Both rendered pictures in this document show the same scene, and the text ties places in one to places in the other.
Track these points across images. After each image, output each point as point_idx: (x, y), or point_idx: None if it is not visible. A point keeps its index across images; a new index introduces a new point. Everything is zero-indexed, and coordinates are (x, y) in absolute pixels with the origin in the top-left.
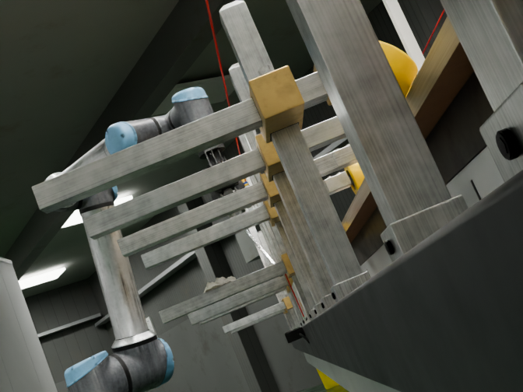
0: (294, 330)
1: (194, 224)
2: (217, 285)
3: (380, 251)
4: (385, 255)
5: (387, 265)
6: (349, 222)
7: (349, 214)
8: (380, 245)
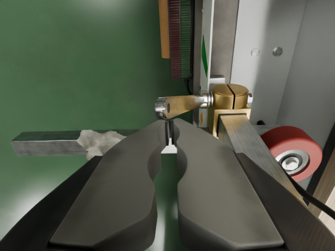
0: (182, 79)
1: None
2: (102, 145)
3: (331, 118)
4: (316, 137)
5: (314, 119)
6: (324, 179)
7: (314, 210)
8: (328, 139)
